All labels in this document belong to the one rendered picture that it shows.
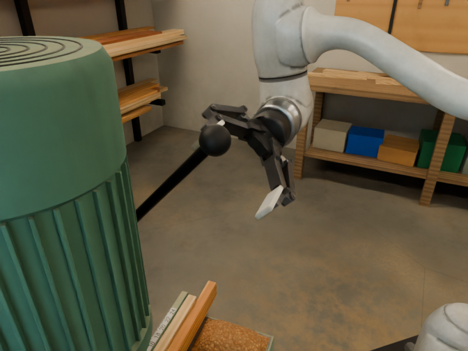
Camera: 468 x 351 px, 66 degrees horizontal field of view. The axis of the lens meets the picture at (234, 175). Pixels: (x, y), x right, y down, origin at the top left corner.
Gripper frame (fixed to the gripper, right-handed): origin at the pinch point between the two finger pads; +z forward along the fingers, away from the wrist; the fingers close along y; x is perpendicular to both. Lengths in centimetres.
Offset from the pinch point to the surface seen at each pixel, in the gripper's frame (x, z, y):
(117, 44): -136, -204, 112
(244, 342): -25.2, -1.5, -27.0
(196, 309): -33.1, -4.8, -17.9
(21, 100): 11.6, 28.3, 14.5
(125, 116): -175, -199, 71
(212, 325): -31.1, -3.3, -21.9
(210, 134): 8.9, 11.3, 6.3
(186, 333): -32.6, 1.3, -18.6
